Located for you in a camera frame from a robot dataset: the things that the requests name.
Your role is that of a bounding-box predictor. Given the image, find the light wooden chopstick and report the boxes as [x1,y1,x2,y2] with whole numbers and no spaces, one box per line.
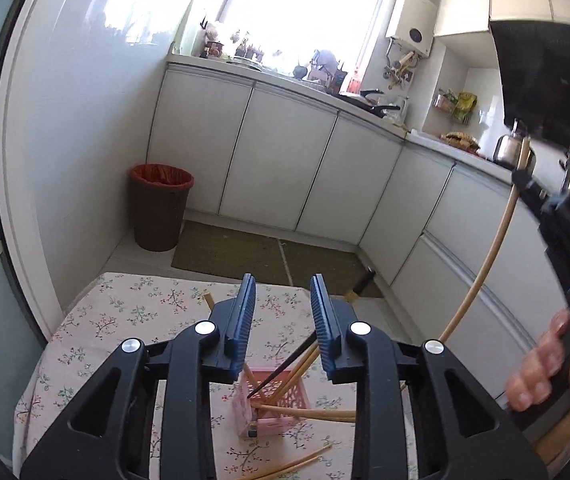
[253,403,356,422]

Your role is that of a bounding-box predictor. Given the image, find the right hand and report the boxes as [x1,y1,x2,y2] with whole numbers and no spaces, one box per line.
[505,310,570,412]

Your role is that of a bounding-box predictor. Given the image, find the olive floor mat right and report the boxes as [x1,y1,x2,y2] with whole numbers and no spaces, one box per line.
[280,240,367,296]

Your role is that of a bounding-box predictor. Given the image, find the olive floor mat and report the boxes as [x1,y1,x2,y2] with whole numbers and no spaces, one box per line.
[280,240,367,296]
[172,221,289,285]

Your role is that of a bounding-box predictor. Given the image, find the olive floor mat left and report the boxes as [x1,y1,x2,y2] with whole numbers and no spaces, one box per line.
[172,221,289,285]

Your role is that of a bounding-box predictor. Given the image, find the pink perforated utensil holder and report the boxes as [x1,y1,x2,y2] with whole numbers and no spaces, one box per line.
[232,367,300,439]

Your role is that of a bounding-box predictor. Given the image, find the steel kettle pot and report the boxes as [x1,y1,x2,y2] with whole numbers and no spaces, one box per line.
[492,119,528,170]

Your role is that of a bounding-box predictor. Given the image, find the floral tablecloth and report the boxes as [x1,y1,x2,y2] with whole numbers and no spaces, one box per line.
[12,271,416,480]

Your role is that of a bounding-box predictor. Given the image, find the woven basket on counter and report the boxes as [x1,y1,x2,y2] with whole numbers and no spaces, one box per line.
[440,131,480,154]

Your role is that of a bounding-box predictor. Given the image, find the red-lined brown trash bin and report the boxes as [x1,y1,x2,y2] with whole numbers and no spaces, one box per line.
[130,164,195,252]

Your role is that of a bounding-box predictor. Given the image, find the black range hood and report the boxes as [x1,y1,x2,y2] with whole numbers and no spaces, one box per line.
[490,21,570,148]

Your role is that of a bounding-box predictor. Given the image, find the wooden chopstick on table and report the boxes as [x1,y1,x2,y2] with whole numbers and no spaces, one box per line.
[246,444,332,480]

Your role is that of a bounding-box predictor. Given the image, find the black frying pan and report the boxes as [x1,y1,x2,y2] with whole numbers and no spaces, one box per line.
[337,89,401,118]

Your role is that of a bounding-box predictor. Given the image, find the wall spice rack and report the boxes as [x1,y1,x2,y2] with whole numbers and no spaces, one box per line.
[432,90,478,125]

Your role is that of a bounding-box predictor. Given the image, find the white wall water heater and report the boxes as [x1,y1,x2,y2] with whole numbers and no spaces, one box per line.
[386,0,438,58]

